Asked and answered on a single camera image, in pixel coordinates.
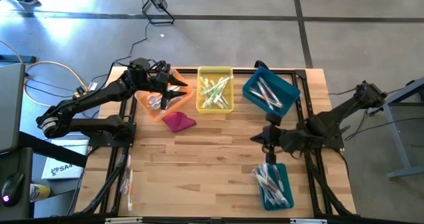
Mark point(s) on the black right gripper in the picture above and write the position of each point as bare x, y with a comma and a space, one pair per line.
281, 139

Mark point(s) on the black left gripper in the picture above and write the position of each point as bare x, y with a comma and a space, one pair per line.
159, 81

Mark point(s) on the green toothbrush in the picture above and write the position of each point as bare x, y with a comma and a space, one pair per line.
212, 99
217, 101
215, 91
208, 90
203, 83
222, 83
220, 96

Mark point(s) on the purple toothbrush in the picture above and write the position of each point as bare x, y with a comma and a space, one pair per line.
258, 172
261, 176
265, 171
273, 197
278, 189
270, 187
126, 177

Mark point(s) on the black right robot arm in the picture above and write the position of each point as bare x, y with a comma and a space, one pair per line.
334, 121

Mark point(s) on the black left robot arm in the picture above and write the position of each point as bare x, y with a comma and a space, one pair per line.
83, 101

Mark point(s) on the orange translucent plastic bin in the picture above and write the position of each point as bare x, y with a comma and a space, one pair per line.
185, 94

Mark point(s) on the magenta plastic container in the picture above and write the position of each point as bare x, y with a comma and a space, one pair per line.
179, 122

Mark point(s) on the yellow translucent plastic bin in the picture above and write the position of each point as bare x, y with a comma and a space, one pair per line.
215, 72

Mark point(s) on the small teal plastic bin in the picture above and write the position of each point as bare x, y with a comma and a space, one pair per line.
285, 177

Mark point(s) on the blue plastic bin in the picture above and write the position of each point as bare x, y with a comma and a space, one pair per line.
288, 91

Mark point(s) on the black table clamp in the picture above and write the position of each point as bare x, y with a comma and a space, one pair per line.
260, 64

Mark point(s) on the white label strip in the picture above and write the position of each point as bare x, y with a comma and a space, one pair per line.
308, 221
122, 220

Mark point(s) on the power strip with plugs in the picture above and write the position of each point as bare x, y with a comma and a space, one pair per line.
83, 92

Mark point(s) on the grey metal table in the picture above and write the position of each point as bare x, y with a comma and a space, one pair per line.
397, 144

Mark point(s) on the white printed box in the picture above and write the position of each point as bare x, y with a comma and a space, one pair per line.
63, 171

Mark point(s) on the black desk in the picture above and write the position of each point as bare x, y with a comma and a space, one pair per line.
49, 149

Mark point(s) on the blue floor bar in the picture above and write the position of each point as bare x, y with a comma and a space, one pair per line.
16, 59

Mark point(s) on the grey laptop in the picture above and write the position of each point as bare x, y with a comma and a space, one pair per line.
11, 108

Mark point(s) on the yellow can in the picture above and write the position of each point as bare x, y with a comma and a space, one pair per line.
39, 192

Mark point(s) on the black computer mouse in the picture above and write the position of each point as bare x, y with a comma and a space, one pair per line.
13, 187

